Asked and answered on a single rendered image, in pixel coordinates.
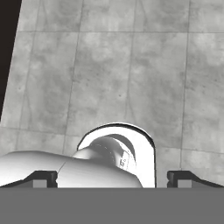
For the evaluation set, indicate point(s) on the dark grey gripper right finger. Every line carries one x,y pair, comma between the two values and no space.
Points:
178,176

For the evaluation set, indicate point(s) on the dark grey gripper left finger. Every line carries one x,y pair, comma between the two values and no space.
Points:
43,176

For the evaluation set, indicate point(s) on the white rounded object black rim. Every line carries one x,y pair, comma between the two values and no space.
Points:
96,172

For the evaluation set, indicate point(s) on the black kitchen fitting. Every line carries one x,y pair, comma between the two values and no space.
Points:
7,43

